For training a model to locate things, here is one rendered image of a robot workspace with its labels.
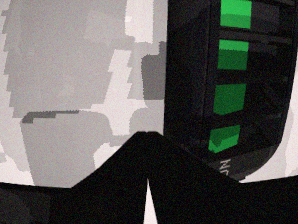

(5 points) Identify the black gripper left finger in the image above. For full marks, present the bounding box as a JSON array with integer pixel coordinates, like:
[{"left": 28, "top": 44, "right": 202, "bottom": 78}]
[{"left": 0, "top": 131, "right": 149, "bottom": 224}]

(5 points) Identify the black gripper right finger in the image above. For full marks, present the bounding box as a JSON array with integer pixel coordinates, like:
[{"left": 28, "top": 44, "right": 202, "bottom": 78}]
[{"left": 148, "top": 131, "right": 298, "bottom": 224}]

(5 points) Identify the dark grey controller unit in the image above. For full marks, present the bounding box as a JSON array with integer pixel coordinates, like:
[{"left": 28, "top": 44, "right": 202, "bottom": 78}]
[{"left": 164, "top": 0, "right": 298, "bottom": 181}]

